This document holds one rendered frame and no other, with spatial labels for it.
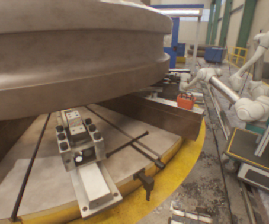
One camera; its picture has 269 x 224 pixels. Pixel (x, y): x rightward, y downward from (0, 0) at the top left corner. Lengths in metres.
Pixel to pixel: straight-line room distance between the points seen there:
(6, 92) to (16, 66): 0.24
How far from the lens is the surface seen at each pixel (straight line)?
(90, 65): 1.53
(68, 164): 1.32
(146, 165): 1.54
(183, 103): 1.77
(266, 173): 1.97
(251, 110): 1.48
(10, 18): 1.38
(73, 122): 1.33
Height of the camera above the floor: 1.43
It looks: 27 degrees down
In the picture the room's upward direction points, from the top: straight up
